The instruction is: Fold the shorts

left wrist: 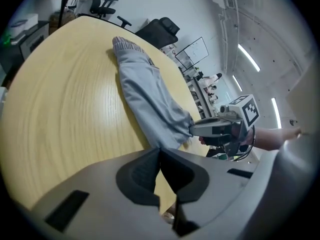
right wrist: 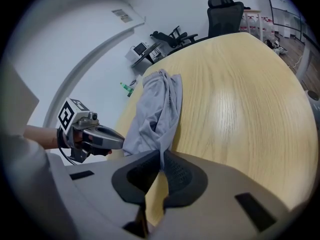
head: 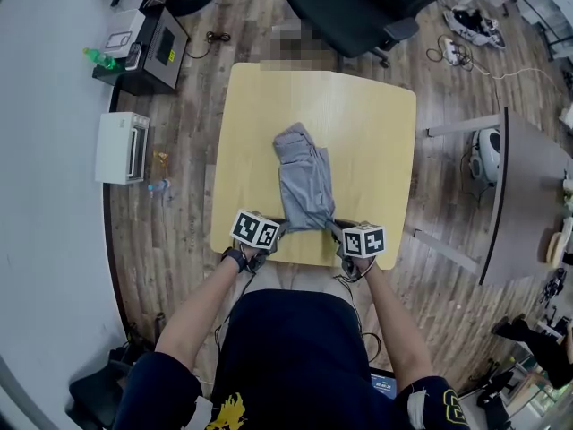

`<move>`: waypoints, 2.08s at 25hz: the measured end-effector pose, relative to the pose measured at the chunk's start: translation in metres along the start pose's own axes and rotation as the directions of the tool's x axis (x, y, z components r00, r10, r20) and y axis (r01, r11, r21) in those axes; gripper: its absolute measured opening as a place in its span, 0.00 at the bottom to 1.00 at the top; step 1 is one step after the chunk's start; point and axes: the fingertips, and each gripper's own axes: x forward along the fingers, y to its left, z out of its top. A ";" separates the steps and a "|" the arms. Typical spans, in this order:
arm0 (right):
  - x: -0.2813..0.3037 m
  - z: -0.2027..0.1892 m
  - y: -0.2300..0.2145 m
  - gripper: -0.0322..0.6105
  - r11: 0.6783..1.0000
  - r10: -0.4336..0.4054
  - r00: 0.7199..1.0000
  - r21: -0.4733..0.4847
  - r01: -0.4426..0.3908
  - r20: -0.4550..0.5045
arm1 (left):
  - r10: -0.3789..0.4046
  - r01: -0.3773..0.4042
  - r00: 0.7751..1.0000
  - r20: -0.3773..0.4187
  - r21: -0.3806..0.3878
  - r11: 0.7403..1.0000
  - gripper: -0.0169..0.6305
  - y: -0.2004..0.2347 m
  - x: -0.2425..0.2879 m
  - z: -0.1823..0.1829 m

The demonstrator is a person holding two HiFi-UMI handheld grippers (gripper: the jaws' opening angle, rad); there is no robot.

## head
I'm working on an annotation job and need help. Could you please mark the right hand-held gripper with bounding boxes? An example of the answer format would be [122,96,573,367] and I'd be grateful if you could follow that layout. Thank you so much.
[325,216,387,281]

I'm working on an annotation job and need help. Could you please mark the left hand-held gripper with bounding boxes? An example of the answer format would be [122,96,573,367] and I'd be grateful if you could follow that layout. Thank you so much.
[229,208,292,272]

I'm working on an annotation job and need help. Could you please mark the grey shorts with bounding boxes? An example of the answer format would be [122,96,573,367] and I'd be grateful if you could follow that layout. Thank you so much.
[272,122,337,233]

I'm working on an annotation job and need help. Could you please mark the person's right forearm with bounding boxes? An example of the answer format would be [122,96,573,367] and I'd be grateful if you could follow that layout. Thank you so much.
[365,260,434,391]

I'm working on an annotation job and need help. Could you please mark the person's left forearm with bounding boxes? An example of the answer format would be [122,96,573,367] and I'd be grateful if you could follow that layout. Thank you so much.
[154,257,241,371]

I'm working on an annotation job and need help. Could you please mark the person's right hand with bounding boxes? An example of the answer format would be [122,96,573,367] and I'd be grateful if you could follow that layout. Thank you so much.
[353,256,376,278]

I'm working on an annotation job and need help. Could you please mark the black wristwatch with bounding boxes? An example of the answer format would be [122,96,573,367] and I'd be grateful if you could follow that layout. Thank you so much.
[221,246,250,273]

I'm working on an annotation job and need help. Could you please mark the person's beige trousers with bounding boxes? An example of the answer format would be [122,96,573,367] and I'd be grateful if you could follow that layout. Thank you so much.
[244,264,355,306]

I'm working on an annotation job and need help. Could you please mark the yellow square table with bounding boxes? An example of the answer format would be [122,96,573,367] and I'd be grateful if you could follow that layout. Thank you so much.
[210,63,417,271]

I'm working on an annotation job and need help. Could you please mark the person's navy shirt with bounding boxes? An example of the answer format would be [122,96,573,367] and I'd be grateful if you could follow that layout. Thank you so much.
[111,288,471,430]

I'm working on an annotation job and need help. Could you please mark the blue screen tablet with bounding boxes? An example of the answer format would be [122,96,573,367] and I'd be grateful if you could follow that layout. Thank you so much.
[370,372,398,400]

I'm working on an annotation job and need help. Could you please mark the white rounded device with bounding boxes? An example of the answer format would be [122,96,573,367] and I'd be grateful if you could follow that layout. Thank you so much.
[469,126,502,183]

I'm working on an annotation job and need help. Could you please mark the dark grey desk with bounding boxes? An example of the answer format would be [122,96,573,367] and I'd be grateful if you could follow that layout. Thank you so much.
[414,107,573,286]

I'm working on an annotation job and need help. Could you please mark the white toaster oven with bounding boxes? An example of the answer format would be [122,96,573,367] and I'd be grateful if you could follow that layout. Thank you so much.
[94,112,150,185]

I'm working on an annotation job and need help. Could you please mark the white power strip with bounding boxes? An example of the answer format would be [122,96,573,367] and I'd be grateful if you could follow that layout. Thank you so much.
[438,36,466,65]

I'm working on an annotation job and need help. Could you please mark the beige stacked rolls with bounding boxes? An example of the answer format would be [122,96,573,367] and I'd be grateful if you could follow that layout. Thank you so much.
[545,230,568,268]

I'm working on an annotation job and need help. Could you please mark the black box appliance with screen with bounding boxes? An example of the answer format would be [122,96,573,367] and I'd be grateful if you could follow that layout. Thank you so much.
[138,6,192,91]

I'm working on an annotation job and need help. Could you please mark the black office chair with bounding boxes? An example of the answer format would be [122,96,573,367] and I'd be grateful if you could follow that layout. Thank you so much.
[285,0,478,69]

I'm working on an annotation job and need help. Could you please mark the grey remote control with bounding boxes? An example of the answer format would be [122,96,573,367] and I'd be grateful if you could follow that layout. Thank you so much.
[124,40,143,71]

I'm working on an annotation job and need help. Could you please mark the white and black bag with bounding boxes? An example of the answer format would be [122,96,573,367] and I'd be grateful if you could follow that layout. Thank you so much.
[442,6,507,49]

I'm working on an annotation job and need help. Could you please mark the green plastic bottle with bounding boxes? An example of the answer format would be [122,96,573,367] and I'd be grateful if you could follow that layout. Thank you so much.
[82,47,118,71]

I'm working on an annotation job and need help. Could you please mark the black armchair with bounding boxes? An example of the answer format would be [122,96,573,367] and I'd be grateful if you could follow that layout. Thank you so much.
[69,347,135,429]

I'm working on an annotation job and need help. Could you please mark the white cardboard box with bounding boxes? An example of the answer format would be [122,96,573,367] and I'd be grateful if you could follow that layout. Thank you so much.
[103,8,147,59]

